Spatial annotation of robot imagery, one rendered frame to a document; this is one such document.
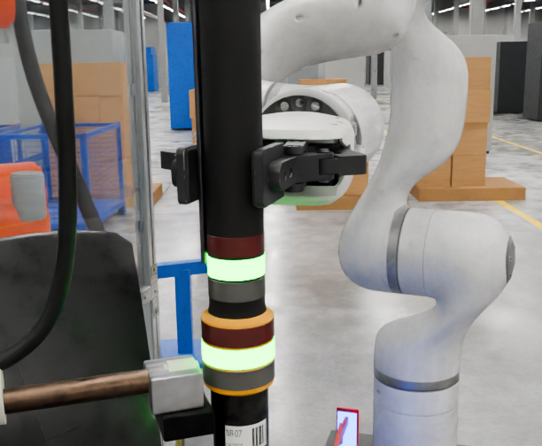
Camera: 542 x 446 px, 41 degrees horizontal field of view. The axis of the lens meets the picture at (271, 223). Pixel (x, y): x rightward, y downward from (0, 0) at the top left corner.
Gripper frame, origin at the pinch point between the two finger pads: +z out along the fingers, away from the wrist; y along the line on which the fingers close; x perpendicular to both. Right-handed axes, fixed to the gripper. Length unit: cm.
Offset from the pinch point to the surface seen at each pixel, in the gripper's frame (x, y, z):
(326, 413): -150, 53, -261
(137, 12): 19, 70, -127
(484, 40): 41, 9, -1235
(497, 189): -135, -20, -811
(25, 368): -12.9, 13.9, 1.4
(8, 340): -11.3, 15.5, 0.8
